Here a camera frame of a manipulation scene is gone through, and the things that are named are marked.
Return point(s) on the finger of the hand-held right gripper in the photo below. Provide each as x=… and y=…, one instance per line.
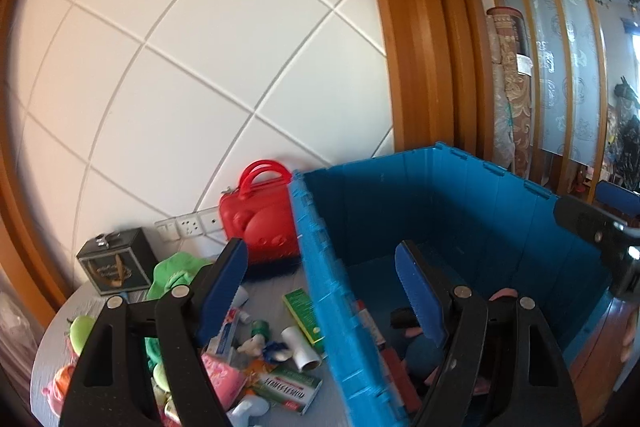
x=585, y=222
x=620, y=202

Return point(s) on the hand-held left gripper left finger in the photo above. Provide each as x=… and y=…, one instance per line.
x=222, y=287

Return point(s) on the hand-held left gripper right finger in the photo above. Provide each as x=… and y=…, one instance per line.
x=420, y=292

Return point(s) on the pig plush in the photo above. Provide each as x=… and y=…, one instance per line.
x=425, y=357
x=62, y=379

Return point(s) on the dark red box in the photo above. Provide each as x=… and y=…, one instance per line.
x=402, y=377

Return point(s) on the blue plastic storage bin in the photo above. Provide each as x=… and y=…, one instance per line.
x=450, y=187

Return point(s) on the grey round desktop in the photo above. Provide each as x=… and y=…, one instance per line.
x=270, y=292

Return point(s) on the person's right hand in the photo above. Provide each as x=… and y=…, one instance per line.
x=628, y=342

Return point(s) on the dark green plush toy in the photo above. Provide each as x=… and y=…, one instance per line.
x=175, y=272

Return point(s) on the toothpaste tube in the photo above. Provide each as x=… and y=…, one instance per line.
x=227, y=337

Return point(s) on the small green white bottle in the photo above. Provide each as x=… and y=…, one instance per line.
x=260, y=327

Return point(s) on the white and red box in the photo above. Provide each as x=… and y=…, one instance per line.
x=367, y=322

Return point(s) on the red plastic handbag case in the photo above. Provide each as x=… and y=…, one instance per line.
x=260, y=227

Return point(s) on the small blue white toy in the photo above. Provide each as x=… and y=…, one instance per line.
x=275, y=351

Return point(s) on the green carton box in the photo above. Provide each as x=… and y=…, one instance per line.
x=302, y=312

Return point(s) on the black gift box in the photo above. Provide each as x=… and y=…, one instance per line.
x=135, y=257

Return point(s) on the pink packet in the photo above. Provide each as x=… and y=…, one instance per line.
x=225, y=379

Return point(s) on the white cardboard roll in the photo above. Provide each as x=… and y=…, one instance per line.
x=300, y=347

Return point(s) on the green and white medicine box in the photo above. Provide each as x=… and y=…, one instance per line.
x=285, y=389

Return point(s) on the white plastic bottle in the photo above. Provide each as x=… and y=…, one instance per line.
x=250, y=409

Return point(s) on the rolled patterned carpet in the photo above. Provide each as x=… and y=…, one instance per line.
x=505, y=97

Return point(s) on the wooden frosted glass partition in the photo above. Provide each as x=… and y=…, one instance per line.
x=565, y=57

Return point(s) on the pig plush in orange clothes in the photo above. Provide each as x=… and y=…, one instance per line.
x=62, y=379

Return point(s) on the clear plastic bag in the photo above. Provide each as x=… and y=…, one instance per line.
x=15, y=322

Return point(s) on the white wall socket strip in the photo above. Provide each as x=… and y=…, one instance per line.
x=190, y=227

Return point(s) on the wooden wall frame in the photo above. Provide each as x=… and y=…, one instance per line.
x=415, y=32

